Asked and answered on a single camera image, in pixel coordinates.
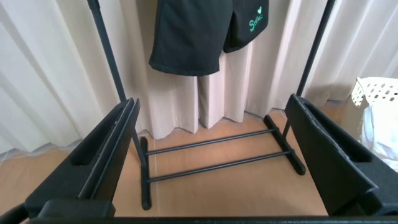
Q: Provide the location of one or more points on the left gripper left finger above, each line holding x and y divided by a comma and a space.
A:
90, 177

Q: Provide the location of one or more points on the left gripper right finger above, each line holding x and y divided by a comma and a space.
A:
332, 168

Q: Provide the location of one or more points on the white garment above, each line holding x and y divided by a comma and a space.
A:
382, 133

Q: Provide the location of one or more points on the black shorts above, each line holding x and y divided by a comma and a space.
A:
186, 37

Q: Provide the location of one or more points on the black clothes rack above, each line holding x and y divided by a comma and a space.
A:
145, 174

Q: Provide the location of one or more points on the white laundry basket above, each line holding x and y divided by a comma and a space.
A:
379, 90

